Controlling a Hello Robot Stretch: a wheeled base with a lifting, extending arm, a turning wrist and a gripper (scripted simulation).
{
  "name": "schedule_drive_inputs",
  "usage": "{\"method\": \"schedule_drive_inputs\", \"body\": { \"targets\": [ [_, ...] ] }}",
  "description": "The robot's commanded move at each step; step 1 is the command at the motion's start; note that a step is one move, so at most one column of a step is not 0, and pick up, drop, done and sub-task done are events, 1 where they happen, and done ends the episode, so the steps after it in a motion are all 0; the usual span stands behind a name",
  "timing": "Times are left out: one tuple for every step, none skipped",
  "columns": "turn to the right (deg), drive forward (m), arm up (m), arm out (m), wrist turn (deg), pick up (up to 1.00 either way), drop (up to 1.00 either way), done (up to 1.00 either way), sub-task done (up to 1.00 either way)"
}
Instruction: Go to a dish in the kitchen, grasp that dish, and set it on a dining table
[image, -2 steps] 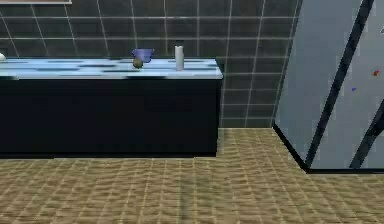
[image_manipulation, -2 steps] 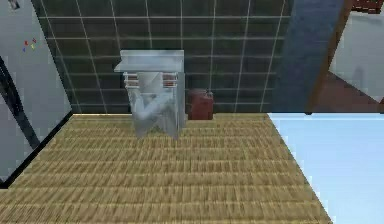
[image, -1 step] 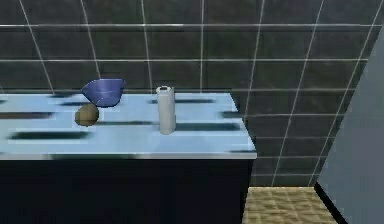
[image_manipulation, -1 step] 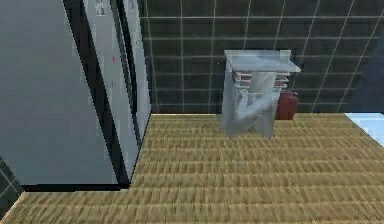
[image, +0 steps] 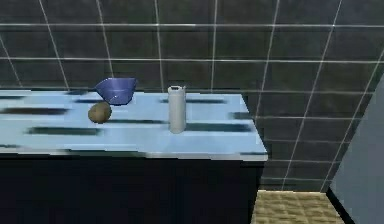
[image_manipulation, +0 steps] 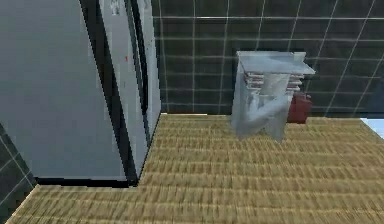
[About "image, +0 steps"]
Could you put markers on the grey fridge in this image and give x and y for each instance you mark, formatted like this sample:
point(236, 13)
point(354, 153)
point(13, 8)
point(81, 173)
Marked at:
point(363, 173)

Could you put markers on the grey cylindrical bottle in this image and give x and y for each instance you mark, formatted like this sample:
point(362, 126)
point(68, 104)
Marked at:
point(176, 110)

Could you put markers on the blue bowl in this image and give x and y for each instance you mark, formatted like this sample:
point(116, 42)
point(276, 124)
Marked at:
point(116, 91)

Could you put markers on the dark cabinet with blue worktop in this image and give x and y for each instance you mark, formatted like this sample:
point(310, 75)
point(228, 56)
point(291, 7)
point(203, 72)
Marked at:
point(133, 173)

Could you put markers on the brown potato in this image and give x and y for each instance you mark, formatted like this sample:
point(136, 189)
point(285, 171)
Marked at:
point(99, 112)

